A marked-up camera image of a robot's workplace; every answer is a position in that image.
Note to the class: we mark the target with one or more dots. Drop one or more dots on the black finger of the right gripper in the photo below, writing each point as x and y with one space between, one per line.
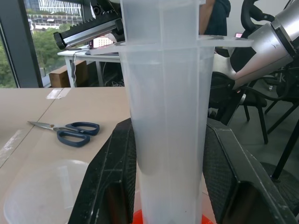
119 29

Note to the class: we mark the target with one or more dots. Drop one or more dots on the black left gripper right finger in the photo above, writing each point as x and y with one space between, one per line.
233 172

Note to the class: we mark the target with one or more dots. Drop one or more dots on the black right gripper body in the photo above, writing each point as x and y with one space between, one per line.
93 29

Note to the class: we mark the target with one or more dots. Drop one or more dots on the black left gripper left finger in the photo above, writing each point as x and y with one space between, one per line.
109 168

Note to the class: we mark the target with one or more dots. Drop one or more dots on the translucent plastic syringe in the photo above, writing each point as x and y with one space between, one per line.
168 105

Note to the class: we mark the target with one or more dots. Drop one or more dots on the cup with red liquid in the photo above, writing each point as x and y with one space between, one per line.
137 217

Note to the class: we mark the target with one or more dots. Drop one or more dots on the empty clear plastic cup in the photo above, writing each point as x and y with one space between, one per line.
42 193

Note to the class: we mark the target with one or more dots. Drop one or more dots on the laptop with pink screen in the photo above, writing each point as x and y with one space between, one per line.
102 42

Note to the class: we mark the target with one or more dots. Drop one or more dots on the white background table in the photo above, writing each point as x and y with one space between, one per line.
93 57

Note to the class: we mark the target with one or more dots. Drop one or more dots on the brown cardboard box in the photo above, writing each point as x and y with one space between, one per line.
60 77

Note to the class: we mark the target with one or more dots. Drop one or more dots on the black visitor chair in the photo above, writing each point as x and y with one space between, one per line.
254 102

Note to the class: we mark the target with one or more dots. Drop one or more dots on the clear tape strip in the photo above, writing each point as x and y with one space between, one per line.
56 93

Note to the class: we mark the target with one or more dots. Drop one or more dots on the person in dark clothes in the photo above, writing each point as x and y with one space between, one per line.
217 16

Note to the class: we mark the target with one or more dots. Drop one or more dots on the black office chair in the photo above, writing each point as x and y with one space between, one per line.
252 14

